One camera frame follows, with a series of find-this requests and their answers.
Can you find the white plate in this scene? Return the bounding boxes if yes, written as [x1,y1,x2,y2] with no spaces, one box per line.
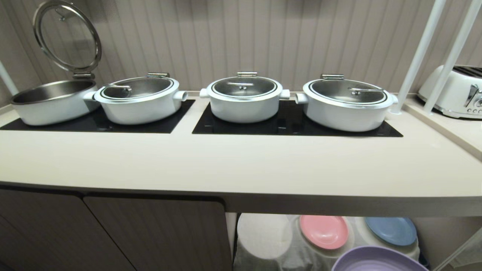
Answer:
[237,213,293,260]

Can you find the pink plate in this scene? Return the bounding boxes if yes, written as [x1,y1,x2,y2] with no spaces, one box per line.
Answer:
[299,215,349,250]

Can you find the blue plate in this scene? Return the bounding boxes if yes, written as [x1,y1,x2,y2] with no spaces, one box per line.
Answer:
[365,217,418,247]

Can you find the purple plate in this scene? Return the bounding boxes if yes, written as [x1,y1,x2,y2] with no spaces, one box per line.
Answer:
[331,246,430,271]

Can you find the white shelf pole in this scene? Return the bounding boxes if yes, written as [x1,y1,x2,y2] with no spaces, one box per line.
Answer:
[423,0,482,115]
[390,0,447,115]
[0,61,19,96]

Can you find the black induction hob panel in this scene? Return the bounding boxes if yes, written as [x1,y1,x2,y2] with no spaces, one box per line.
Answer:
[0,99,196,134]
[192,100,404,138]

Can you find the wooden cabinet door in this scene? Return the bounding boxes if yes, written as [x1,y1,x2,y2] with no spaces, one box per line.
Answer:
[0,188,137,271]
[83,196,233,271]

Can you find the open white chafing pot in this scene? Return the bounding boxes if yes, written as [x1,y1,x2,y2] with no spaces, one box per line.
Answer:
[10,79,101,126]

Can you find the open glass pot lid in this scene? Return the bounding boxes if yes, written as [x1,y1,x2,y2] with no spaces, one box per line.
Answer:
[32,0,102,79]

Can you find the white toaster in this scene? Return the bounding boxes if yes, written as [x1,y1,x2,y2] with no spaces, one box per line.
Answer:
[417,65,482,120]

